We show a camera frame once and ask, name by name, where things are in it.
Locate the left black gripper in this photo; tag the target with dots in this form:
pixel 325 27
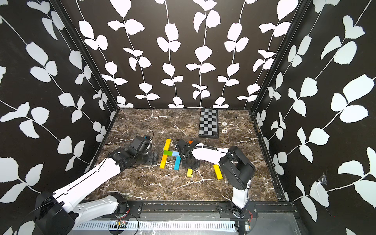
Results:
pixel 153 158

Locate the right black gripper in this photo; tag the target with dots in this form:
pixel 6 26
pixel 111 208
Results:
pixel 183 163

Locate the yellow long block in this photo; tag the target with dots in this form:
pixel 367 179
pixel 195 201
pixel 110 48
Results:
pixel 189 173
pixel 167 145

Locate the teal long block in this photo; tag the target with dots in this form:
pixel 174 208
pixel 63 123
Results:
pixel 177 163

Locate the yellow-orange long block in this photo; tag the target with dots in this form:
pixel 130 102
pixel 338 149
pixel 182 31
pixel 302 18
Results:
pixel 163 162

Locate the green short block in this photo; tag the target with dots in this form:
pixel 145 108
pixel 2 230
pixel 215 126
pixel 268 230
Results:
pixel 168 153

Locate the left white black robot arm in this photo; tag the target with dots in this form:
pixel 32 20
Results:
pixel 59 212

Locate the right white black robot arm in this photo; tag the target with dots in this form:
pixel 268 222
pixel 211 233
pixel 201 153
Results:
pixel 237 168

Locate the black white checkerboard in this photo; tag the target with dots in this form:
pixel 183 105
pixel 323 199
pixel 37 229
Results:
pixel 208 124

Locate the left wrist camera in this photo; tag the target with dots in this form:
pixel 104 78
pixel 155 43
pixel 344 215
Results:
pixel 140 145

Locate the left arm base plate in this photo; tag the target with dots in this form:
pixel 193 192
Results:
pixel 132 207

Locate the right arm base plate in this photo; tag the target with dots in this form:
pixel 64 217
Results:
pixel 231 211

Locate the white perforated cable duct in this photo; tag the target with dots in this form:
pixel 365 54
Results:
pixel 133 225

